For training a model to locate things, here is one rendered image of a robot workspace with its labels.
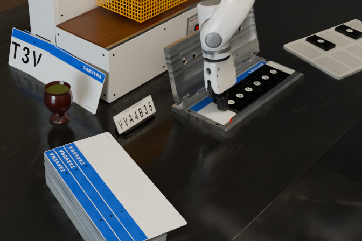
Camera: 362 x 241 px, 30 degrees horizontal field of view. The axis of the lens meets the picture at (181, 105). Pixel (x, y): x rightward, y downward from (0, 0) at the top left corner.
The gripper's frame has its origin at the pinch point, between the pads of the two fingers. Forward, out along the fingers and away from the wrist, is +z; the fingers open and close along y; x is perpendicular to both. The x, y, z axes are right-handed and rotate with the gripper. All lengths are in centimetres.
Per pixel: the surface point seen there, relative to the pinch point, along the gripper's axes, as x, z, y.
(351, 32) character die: -4, 4, 75
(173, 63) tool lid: 11.2, -14.1, -7.0
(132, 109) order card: 16.5, -4.2, -21.4
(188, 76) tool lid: 11.8, -7.1, -0.5
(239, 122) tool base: -7.0, 4.0, -1.7
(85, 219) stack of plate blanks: -8, -1, -64
